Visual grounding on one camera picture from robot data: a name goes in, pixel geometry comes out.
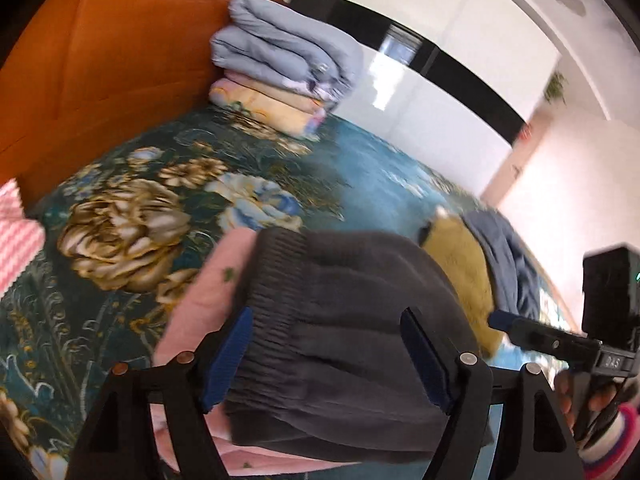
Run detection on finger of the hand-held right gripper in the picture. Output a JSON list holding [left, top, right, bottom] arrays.
[[488, 309, 602, 362]]

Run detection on white wardrobe with black stripe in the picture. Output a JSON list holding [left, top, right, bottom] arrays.
[[287, 0, 563, 201]]

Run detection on wooden headboard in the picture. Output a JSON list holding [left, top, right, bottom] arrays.
[[0, 0, 286, 206]]

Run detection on dark grey sweatpants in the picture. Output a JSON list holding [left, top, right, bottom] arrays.
[[222, 226, 496, 463]]

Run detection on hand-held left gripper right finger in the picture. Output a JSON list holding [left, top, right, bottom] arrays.
[[400, 306, 586, 480]]

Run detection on olive yellow garment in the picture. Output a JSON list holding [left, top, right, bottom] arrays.
[[417, 207, 503, 356]]

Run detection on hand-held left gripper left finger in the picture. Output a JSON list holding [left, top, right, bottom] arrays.
[[65, 306, 254, 480]]

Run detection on small green plant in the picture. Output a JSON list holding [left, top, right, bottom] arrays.
[[542, 71, 568, 106]]

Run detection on person's right forearm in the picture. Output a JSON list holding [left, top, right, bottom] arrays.
[[580, 400, 640, 480]]

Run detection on folded light blue quilt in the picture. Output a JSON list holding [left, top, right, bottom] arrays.
[[210, 0, 363, 101]]

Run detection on person's right hand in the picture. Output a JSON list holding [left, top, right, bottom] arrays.
[[552, 367, 631, 441]]

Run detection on floral teal bedspread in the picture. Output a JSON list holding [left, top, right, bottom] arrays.
[[0, 105, 581, 480]]

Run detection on pink white checked cloth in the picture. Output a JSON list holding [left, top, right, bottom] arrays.
[[0, 177, 46, 298]]

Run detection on pink garment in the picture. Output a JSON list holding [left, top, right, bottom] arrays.
[[150, 227, 361, 476]]

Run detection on folded yellow floral blanket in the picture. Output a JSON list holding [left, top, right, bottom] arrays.
[[207, 72, 333, 141]]

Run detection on grey-blue garment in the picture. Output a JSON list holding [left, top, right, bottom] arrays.
[[462, 210, 546, 333]]

